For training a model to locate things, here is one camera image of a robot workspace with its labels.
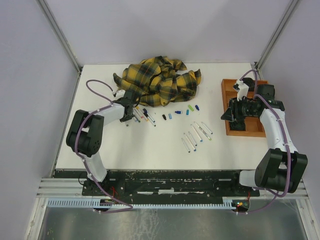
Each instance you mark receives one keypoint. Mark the left aluminium frame post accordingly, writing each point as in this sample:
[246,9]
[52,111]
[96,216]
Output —
[46,10]

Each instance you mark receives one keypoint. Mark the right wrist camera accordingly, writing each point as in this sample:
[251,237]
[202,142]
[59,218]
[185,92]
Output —
[242,89]

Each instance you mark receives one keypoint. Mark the right aluminium frame post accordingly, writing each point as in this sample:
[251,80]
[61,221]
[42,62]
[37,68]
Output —
[288,13]

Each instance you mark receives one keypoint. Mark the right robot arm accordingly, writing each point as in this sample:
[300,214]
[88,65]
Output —
[282,167]

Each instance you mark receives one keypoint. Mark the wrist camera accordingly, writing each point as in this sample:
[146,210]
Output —
[118,94]
[242,89]

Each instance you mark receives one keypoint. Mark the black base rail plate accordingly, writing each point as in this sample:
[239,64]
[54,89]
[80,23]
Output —
[125,185]

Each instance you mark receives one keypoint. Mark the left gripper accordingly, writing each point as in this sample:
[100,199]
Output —
[126,118]

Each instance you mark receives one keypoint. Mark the yellow plaid cloth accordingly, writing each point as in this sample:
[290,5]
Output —
[160,81]

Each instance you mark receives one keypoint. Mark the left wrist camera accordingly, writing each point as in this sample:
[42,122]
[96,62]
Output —
[118,94]

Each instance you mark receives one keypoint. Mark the yellow cap marker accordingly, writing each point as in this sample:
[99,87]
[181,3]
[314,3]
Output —
[142,114]

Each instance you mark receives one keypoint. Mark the orange compartment tray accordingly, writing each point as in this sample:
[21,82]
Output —
[253,126]

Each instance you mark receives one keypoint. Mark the aluminium frame post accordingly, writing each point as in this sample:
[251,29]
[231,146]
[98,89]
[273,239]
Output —
[46,10]
[288,13]

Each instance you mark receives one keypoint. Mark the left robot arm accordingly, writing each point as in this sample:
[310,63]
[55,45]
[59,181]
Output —
[85,134]

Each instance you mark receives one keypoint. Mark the pink cap pen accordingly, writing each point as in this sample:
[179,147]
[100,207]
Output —
[136,115]

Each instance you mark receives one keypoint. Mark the black rolled sock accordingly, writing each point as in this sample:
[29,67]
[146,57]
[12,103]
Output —
[250,83]

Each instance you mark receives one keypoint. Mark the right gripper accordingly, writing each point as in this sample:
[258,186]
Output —
[232,113]

